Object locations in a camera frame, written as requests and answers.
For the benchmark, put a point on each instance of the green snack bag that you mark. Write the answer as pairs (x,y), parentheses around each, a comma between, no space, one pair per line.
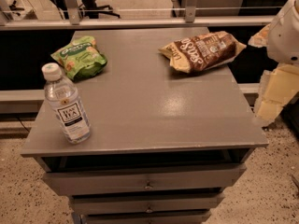
(80,58)

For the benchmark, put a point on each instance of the grey drawer cabinet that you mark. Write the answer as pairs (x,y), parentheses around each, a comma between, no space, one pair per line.
(164,145)

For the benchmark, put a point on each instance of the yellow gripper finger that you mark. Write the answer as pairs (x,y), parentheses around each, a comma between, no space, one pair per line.
(276,89)
(260,39)

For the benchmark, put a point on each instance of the clear water bottle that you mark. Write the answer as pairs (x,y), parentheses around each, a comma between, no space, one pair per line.
(63,98)

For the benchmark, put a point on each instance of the brown chip bag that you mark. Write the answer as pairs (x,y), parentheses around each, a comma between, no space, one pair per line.
(202,52)

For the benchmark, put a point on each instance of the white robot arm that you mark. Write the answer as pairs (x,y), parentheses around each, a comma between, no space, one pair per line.
(283,36)

